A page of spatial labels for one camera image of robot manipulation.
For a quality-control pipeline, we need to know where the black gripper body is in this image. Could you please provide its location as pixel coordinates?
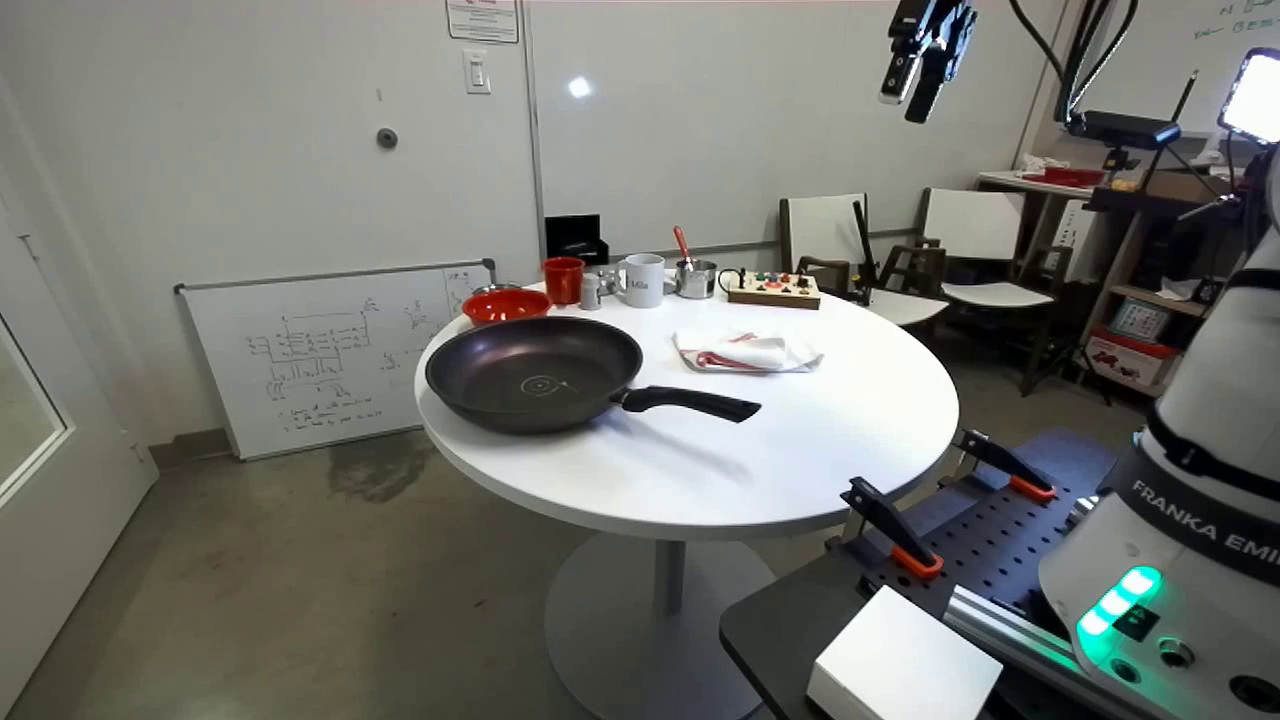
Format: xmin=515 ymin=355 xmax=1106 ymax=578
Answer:
xmin=884 ymin=0 xmax=985 ymax=71

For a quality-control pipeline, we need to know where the white towel with red stripes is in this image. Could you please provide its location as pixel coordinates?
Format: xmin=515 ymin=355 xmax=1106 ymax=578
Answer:
xmin=670 ymin=329 xmax=828 ymax=380

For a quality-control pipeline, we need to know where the wooden board with coloured pieces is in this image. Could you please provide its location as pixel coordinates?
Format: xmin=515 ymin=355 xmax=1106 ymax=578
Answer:
xmin=719 ymin=269 xmax=823 ymax=314

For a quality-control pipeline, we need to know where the small metal pot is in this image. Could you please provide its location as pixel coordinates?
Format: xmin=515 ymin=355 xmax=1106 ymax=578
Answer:
xmin=670 ymin=256 xmax=719 ymax=305

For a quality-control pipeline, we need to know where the wooden shelf unit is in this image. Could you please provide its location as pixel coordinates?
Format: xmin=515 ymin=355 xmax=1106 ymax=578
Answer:
xmin=1077 ymin=174 xmax=1266 ymax=402

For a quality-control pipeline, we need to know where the white mug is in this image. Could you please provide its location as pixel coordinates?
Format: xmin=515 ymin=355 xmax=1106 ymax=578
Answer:
xmin=613 ymin=253 xmax=670 ymax=314

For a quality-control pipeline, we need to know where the bright studio light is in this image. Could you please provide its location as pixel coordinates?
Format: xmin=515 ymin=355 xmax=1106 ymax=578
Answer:
xmin=1216 ymin=50 xmax=1280 ymax=147

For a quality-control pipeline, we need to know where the black clamp with orange tip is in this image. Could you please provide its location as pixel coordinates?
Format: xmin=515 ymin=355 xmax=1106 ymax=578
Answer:
xmin=956 ymin=424 xmax=1064 ymax=508
xmin=841 ymin=471 xmax=949 ymax=584

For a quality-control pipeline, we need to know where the red cup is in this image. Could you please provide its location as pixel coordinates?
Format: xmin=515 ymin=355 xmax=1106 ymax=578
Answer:
xmin=542 ymin=253 xmax=589 ymax=308

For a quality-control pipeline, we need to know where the red bowl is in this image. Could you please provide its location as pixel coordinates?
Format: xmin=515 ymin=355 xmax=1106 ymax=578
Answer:
xmin=459 ymin=285 xmax=554 ymax=329

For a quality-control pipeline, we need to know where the black frying pan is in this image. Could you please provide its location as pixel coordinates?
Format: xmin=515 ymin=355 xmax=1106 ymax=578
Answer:
xmin=420 ymin=314 xmax=766 ymax=439

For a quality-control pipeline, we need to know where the black robot cart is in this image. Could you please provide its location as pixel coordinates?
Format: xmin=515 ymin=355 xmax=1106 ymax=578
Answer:
xmin=716 ymin=430 xmax=1154 ymax=720

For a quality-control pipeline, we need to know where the white box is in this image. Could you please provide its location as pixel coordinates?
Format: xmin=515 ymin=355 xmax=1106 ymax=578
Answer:
xmin=805 ymin=584 xmax=1008 ymax=720

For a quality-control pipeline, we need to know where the white door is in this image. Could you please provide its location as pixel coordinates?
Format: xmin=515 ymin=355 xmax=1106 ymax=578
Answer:
xmin=0 ymin=76 xmax=162 ymax=715

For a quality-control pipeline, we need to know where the white chair with dark frame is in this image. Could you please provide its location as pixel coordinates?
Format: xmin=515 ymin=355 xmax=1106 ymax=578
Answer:
xmin=917 ymin=186 xmax=1074 ymax=392
xmin=780 ymin=193 xmax=953 ymax=331

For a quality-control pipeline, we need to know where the black camera on stand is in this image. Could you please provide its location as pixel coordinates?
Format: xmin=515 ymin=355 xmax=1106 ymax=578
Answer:
xmin=1064 ymin=71 xmax=1206 ymax=204

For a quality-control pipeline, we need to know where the black wall-mounted tray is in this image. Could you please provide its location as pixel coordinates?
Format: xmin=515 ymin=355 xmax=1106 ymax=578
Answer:
xmin=542 ymin=211 xmax=613 ymax=269

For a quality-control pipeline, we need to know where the round white pedestal table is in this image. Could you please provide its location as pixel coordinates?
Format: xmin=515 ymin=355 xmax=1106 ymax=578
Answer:
xmin=412 ymin=285 xmax=964 ymax=720

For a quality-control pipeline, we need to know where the paper wall sign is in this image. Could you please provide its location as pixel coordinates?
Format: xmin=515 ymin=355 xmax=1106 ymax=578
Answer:
xmin=441 ymin=0 xmax=526 ymax=50

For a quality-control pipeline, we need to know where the white light switch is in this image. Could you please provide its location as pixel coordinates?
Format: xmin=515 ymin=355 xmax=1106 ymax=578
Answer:
xmin=459 ymin=50 xmax=495 ymax=99

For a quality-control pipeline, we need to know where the aluminium rail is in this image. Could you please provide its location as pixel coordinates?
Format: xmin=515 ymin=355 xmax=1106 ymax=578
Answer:
xmin=946 ymin=579 xmax=1089 ymax=672

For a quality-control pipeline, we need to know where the whiteboard leaning on wall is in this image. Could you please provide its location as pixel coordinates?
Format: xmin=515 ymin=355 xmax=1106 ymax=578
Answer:
xmin=171 ymin=256 xmax=499 ymax=464

